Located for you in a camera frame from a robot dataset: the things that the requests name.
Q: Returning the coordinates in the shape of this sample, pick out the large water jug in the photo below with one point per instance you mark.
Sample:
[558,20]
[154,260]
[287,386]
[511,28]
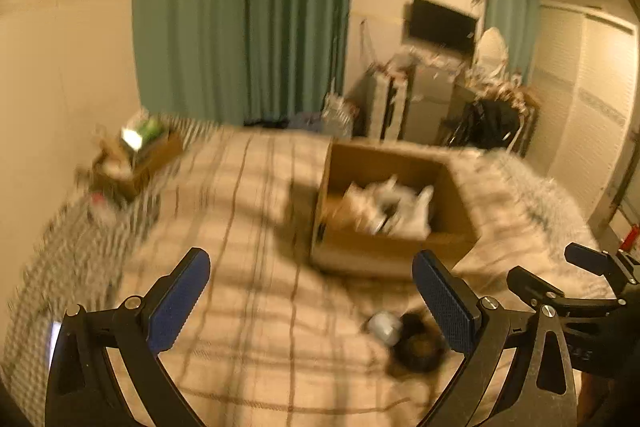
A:
[336,119]

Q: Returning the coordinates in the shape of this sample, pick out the clear plastic bottle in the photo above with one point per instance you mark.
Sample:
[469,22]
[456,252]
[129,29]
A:
[103,210]

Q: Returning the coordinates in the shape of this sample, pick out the white oval vanity mirror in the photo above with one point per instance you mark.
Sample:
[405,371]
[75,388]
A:
[491,55]

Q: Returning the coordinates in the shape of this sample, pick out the black round pouch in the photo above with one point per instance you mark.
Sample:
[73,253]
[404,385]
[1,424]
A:
[419,349]

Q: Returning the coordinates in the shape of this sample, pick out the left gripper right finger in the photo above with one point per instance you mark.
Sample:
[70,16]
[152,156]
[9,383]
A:
[539,388]

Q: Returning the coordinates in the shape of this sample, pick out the green checked bed sheet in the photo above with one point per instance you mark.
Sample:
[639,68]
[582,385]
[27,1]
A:
[90,246]

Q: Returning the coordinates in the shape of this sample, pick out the green curtain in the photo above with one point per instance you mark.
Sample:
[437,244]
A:
[238,61]
[517,21]

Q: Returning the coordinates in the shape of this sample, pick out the chair with black jacket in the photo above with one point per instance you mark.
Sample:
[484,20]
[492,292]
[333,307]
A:
[483,124]

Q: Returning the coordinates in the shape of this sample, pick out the small cardboard clutter box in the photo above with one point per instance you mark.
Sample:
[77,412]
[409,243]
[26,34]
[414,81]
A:
[129,160]

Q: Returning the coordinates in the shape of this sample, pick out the red fire extinguisher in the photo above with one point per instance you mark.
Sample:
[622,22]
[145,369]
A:
[630,239]

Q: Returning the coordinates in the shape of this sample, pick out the small white earbuds case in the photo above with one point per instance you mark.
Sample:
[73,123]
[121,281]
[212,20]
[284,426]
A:
[385,327]

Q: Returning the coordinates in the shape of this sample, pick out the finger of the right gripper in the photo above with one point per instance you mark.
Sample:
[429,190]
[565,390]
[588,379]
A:
[538,293]
[619,269]

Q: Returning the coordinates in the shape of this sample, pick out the white louvered wardrobe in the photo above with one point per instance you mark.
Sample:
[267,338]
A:
[584,75]

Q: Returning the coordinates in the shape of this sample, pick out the silver mini fridge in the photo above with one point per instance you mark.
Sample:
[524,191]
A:
[428,114]

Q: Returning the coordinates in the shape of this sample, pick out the white suitcase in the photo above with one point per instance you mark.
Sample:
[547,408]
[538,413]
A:
[386,98]

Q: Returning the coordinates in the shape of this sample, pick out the white sock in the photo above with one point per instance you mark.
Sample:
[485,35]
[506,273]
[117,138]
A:
[387,208]

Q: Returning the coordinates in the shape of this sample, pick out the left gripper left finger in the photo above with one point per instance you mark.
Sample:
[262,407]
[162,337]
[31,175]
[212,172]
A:
[82,386]

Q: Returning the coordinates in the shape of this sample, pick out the black wall television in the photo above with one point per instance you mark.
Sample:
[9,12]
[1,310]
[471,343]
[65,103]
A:
[430,23]

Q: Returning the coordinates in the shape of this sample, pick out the green curtain right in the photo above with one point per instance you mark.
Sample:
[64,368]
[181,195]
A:
[517,21]

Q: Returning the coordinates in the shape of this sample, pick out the beige plaid blanket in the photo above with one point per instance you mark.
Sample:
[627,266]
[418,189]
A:
[523,219]

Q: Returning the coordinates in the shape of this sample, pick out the green curtain left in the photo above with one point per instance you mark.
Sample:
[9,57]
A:
[238,61]

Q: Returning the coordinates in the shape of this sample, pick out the open cardboard box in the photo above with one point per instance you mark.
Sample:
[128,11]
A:
[346,251]

